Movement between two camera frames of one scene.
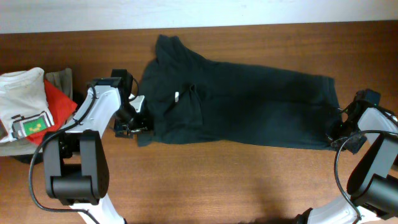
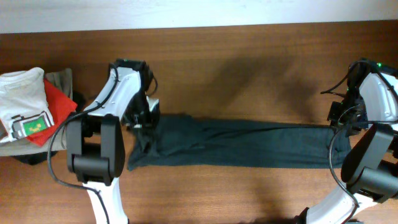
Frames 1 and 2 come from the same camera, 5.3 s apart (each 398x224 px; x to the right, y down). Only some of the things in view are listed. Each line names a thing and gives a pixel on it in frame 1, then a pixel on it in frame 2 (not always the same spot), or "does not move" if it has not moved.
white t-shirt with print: (24, 107) does not move
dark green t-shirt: (194, 99) → (190, 141)
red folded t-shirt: (59, 106) does not move
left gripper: (145, 121) does not move
